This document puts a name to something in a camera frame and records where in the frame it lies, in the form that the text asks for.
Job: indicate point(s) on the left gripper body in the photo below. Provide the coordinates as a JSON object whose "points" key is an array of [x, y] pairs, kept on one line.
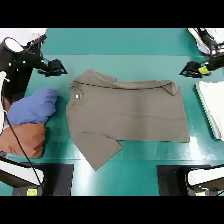
{"points": [[55, 67]]}

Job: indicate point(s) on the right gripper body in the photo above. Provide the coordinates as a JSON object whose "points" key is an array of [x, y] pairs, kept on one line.
{"points": [[193, 69]]}

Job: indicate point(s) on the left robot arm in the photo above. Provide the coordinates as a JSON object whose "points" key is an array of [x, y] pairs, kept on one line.
{"points": [[15, 61]]}

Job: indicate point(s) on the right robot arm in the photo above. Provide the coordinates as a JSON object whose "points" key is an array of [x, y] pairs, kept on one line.
{"points": [[207, 39]]}

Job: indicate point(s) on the white folded garment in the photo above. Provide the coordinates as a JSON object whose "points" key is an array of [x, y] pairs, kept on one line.
{"points": [[212, 108]]}

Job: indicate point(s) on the blue garment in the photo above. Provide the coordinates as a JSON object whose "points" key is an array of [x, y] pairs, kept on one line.
{"points": [[33, 108]]}

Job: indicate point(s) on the rust brown garment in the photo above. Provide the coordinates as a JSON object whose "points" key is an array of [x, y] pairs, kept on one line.
{"points": [[25, 139]]}

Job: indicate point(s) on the grey-brown T-shirt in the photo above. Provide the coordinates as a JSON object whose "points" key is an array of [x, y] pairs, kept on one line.
{"points": [[126, 113]]}

